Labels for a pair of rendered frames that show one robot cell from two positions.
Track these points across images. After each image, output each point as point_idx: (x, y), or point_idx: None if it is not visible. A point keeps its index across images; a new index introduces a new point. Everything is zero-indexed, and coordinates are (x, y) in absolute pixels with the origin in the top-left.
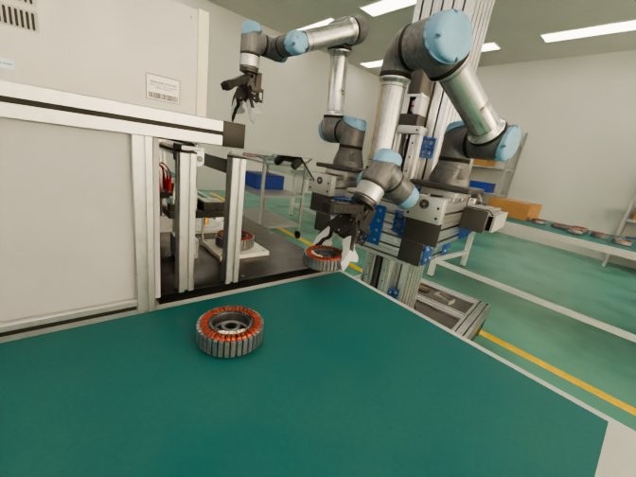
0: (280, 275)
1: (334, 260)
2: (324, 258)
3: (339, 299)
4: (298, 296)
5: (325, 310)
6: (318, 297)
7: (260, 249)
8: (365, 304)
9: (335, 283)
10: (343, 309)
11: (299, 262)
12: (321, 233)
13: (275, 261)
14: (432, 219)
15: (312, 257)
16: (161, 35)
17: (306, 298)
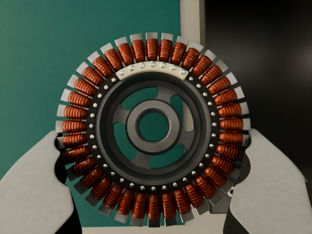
0: (202, 18)
1: (64, 105)
2: (91, 68)
3: (54, 100)
4: (106, 17)
5: (29, 35)
6: (82, 58)
7: None
8: (8, 146)
9: (125, 152)
10: (17, 78)
11: (253, 112)
12: (298, 195)
13: (283, 43)
14: None
15: (132, 40)
16: None
17: (91, 29)
